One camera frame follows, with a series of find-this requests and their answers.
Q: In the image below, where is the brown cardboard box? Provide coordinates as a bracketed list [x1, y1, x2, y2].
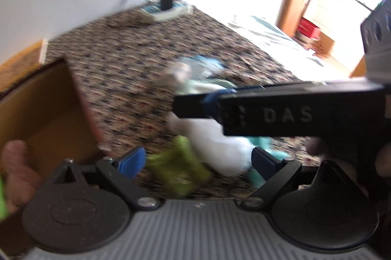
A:
[1, 59, 114, 256]

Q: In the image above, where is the white power strip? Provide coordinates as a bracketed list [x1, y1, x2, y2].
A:
[140, 1, 193, 24]

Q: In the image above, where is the red box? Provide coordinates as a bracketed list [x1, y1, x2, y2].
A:
[297, 17, 321, 39]

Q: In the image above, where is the right hand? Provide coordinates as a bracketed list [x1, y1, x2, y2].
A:
[306, 138, 390, 177]

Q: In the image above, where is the green knitted hat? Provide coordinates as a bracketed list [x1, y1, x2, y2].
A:
[147, 136, 212, 198]

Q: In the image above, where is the teal plush toy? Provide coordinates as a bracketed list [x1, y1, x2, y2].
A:
[247, 137, 290, 188]

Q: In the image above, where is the green plush toy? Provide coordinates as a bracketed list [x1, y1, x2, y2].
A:
[0, 179, 9, 221]

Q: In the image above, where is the light striped bed sheet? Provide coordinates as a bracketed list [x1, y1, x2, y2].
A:
[227, 16, 348, 81]

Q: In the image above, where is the pink teddy bear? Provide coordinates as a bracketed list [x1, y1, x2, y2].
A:
[1, 140, 42, 214]

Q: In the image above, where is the yellow book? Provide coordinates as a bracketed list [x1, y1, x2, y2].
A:
[1, 39, 48, 91]

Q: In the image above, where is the white plush toy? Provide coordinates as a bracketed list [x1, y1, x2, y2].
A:
[167, 112, 254, 177]

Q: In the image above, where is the clear plastic bag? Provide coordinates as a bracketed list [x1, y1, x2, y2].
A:
[159, 55, 223, 88]

